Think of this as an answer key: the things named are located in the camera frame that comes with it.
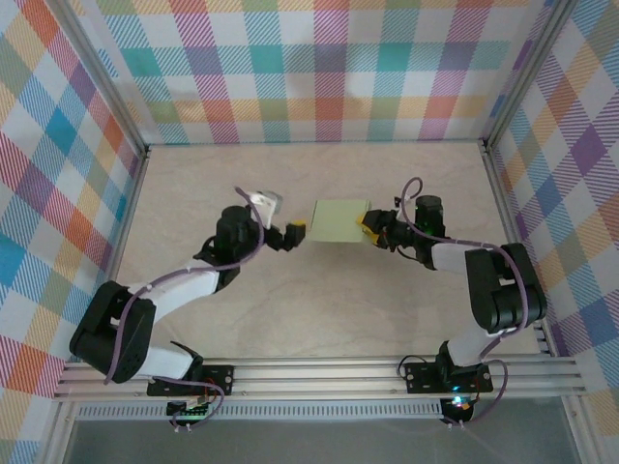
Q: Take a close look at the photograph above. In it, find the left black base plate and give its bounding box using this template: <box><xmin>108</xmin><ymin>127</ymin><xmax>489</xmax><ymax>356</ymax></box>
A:
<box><xmin>146</xmin><ymin>364</ymin><xmax>236</xmax><ymax>398</ymax></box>

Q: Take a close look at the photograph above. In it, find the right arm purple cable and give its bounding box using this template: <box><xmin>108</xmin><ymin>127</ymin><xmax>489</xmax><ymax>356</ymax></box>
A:
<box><xmin>399</xmin><ymin>177</ymin><xmax>536</xmax><ymax>429</ymax></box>

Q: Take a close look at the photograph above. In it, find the round black controller board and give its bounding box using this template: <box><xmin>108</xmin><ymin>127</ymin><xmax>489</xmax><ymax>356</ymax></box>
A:
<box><xmin>442</xmin><ymin>394</ymin><xmax>475</xmax><ymax>421</ymax></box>

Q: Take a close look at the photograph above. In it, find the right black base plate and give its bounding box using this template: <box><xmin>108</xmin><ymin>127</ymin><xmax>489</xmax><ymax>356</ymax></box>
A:
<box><xmin>403</xmin><ymin>360</ymin><xmax>494</xmax><ymax>395</ymax></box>

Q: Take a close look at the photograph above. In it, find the green paper box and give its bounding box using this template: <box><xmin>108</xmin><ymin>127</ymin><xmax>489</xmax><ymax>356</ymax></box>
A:
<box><xmin>309</xmin><ymin>197</ymin><xmax>372</xmax><ymax>245</ymax></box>

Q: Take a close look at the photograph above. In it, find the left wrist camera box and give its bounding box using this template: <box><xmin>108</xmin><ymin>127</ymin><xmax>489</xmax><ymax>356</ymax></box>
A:
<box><xmin>247</xmin><ymin>190</ymin><xmax>282</xmax><ymax>228</ymax></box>

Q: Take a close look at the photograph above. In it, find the aluminium frame post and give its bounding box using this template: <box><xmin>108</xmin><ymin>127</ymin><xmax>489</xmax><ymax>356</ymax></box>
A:
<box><xmin>481</xmin><ymin>0</ymin><xmax>581</xmax><ymax>151</ymax></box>
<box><xmin>45</xmin><ymin>0</ymin><xmax>152</xmax><ymax>159</ymax></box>

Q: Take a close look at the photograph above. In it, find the slotted grey cable duct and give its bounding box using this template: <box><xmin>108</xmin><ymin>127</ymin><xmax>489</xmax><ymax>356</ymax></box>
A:
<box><xmin>74</xmin><ymin>399</ymin><xmax>449</xmax><ymax>421</ymax></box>

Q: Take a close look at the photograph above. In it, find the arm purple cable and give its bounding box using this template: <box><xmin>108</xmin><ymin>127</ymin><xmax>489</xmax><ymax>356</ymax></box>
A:
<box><xmin>399</xmin><ymin>177</ymin><xmax>536</xmax><ymax>429</ymax></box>
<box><xmin>103</xmin><ymin>185</ymin><xmax>266</xmax><ymax>432</ymax></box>

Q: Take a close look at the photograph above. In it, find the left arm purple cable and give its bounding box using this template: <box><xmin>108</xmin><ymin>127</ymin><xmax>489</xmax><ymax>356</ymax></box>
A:
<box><xmin>103</xmin><ymin>185</ymin><xmax>266</xmax><ymax>432</ymax></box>

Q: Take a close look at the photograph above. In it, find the green circuit board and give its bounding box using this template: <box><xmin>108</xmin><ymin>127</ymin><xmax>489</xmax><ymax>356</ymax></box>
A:
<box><xmin>166</xmin><ymin>395</ymin><xmax>214</xmax><ymax>420</ymax></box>

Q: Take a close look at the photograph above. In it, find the aluminium side rail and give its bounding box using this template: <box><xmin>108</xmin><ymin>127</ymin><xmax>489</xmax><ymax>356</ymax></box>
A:
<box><xmin>81</xmin><ymin>144</ymin><xmax>152</xmax><ymax>363</ymax></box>
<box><xmin>481</xmin><ymin>139</ymin><xmax>557</xmax><ymax>357</ymax></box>

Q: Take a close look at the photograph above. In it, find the aluminium mounting rail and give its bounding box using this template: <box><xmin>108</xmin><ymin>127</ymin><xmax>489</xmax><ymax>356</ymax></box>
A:
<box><xmin>52</xmin><ymin>357</ymin><xmax>589</xmax><ymax>401</ymax></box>

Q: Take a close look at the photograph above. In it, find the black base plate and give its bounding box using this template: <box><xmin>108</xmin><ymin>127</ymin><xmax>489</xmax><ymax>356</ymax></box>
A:
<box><xmin>146</xmin><ymin>364</ymin><xmax>236</xmax><ymax>398</ymax></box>
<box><xmin>403</xmin><ymin>360</ymin><xmax>494</xmax><ymax>395</ymax></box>

